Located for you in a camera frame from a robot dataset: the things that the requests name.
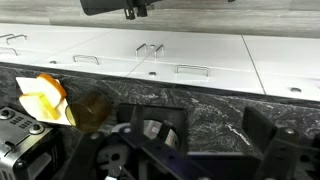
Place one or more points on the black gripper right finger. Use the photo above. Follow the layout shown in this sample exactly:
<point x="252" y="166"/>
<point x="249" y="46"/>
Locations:
<point x="280" y="150"/>

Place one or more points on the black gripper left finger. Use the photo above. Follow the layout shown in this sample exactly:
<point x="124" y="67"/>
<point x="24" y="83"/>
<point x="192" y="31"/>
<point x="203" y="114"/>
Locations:
<point x="86" y="156"/>

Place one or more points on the white lower cabinet unit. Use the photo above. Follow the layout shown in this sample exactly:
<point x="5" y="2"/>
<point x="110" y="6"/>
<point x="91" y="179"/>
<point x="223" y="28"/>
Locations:
<point x="206" y="50"/>

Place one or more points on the stainless steel toaster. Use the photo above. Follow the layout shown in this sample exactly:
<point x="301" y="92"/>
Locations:
<point x="20" y="140"/>

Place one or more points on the amber translucent plastic cup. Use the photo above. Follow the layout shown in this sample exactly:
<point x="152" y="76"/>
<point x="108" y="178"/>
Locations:
<point x="88" y="111"/>

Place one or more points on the toast slice with orange crust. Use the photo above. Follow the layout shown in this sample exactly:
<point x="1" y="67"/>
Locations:
<point x="50" y="87"/>

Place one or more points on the round cabinet lock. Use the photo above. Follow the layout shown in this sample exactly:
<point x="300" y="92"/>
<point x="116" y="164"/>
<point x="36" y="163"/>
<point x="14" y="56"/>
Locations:
<point x="152" y="73"/>
<point x="295" y="89"/>

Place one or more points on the pale yellow toast slice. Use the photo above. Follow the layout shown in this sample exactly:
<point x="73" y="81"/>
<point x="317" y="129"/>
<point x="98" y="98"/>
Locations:
<point x="36" y="105"/>

